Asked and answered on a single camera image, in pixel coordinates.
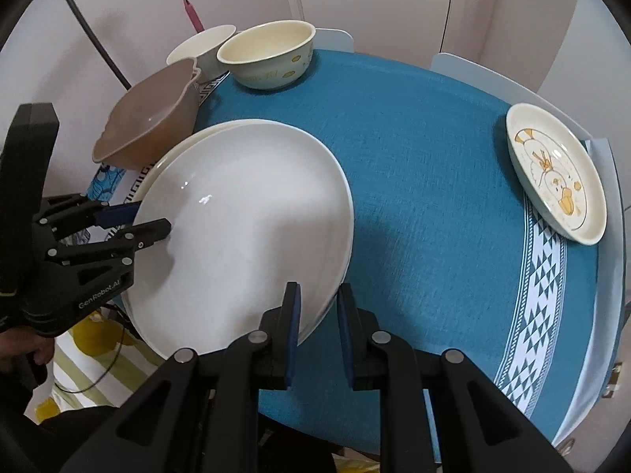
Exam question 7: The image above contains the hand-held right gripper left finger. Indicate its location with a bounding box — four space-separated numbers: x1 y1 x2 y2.
59 282 302 473

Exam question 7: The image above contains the brown scalloped bowl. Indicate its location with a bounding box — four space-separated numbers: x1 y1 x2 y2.
93 58 204 168

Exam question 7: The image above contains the cream duck print plate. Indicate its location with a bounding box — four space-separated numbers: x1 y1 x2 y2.
506 102 607 246

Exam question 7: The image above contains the cream printed bowl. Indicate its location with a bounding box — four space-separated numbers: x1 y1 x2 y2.
217 20 316 91

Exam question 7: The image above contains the plain white bowl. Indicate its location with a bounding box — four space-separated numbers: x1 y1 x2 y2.
166 24 237 82

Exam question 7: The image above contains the yellow striped cloth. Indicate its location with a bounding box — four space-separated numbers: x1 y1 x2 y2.
34 305 168 425

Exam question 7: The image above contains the white table cover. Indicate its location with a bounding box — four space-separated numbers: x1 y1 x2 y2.
552 137 624 447

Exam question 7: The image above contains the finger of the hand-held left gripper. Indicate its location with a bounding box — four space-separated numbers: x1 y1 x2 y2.
45 218 172 271
34 192 141 230

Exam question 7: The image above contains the person's left hand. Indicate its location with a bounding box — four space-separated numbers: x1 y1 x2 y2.
0 328 55 390

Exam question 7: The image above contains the black metal stand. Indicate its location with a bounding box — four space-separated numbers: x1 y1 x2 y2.
54 0 131 88

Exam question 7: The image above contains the wall socket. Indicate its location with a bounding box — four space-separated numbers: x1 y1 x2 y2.
604 362 623 397

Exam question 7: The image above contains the person's dark clothing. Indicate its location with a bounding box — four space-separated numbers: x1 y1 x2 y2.
10 399 149 473

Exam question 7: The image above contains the pink tool handle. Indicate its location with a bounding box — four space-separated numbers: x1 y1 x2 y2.
183 0 205 34

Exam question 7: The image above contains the blue tablecloth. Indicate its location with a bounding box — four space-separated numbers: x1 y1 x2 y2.
190 49 605 447

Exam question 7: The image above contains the thin black cable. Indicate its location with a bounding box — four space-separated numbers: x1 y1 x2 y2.
52 305 134 395

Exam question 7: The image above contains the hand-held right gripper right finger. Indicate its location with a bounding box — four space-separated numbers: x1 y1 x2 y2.
336 283 575 473

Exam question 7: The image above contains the large white plate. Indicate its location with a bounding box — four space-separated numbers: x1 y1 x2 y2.
138 118 357 350
121 125 356 358

